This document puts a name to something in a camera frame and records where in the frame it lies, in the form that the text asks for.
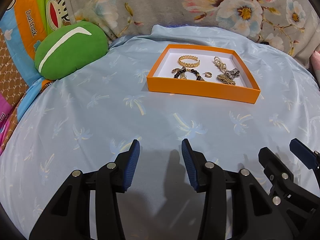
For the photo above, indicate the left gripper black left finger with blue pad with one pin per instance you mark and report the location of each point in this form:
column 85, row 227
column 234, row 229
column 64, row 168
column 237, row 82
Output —
column 66, row 216

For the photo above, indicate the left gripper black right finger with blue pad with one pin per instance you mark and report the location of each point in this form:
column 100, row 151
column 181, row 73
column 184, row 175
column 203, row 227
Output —
column 254, row 215

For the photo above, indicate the green plush cushion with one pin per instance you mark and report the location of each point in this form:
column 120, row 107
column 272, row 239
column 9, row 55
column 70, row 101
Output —
column 70, row 48

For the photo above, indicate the orange shallow cardboard box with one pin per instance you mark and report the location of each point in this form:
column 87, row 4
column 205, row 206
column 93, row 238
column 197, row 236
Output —
column 222, row 74

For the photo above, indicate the colourful cartoon monkey pillow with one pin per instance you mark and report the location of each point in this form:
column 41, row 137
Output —
column 24, row 25

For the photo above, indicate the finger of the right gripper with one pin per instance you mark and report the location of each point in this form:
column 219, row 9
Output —
column 308, row 157
column 277, row 173

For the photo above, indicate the light blue palm bedsheet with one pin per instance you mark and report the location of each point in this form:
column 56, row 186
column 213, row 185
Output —
column 84, row 120

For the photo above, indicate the pink pillow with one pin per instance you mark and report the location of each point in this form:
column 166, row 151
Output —
column 315, row 61

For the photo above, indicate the gold braided bangle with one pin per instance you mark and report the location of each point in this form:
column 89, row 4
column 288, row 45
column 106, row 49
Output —
column 188, row 61

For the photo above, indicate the grey floral blanket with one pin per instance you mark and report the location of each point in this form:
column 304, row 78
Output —
column 291, row 26

